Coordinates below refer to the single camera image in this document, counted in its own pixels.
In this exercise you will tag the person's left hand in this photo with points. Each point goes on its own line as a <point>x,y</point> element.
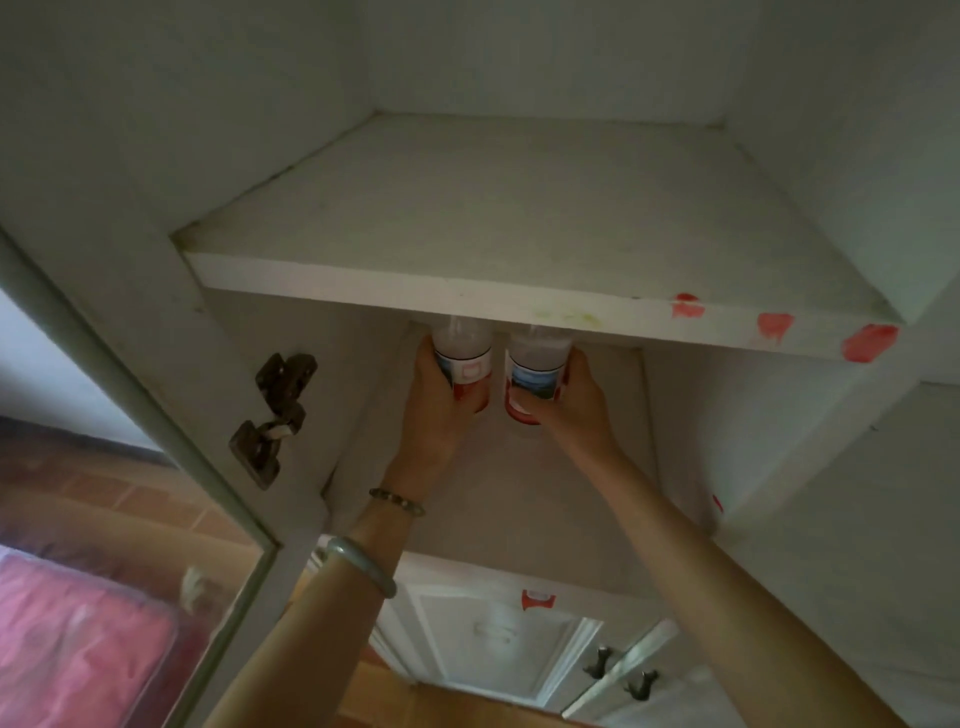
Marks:
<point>435,420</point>

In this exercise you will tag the person's right hand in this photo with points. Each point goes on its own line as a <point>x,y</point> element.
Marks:
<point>574,420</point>

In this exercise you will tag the person's left thumb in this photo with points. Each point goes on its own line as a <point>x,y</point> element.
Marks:
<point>471,399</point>

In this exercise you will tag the person's right thumb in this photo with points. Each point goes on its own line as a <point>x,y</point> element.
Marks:
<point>534,403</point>

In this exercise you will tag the plastic bottle with blue label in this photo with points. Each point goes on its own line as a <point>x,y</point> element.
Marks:
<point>536,367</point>

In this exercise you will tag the plastic bottle with red label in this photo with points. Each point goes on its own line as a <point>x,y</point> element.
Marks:
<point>465,356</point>

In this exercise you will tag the person's right forearm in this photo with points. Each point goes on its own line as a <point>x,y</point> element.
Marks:
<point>705,592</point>

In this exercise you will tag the person's left forearm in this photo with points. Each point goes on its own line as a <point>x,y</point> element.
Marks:
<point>337,600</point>

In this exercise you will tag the white cupboard shelf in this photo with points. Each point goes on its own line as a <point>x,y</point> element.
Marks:
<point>525,225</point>

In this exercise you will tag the pale green jade bangle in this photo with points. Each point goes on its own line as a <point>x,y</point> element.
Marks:
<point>367,559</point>

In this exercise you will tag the red and white sticker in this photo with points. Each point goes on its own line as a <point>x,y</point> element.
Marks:
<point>537,598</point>

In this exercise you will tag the dark metal door hinge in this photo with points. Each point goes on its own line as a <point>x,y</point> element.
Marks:
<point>274,420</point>

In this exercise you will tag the white panelled lower cupboard door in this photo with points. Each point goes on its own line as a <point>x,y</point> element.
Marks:
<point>637,660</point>
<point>487,637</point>

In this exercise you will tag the white wooden cupboard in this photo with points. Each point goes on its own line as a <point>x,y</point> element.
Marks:
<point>825,487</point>

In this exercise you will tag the glass cupboard door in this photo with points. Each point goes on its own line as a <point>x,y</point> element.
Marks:
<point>112,465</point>

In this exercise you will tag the pink bedding in plastic bag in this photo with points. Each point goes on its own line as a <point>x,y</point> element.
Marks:
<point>75,645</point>

